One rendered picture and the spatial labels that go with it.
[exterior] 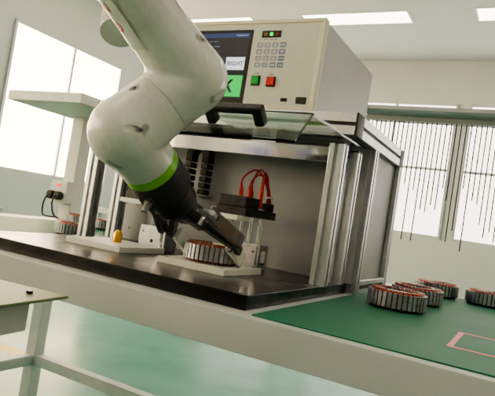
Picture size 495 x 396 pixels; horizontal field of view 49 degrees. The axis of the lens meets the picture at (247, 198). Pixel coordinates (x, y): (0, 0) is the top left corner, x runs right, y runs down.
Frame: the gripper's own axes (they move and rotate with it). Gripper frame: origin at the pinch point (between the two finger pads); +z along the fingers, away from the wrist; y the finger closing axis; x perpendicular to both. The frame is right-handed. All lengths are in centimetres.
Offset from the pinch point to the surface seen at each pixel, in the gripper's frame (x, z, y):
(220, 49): 45.5, -11.1, -14.2
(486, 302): 25, 52, 46
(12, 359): -24, 80, -114
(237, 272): -3.5, -0.7, 7.5
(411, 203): 367, 527, -91
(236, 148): 23.7, -2.6, -3.7
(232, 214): 7.7, -1.8, 2.0
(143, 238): 4.8, 11.2, -26.6
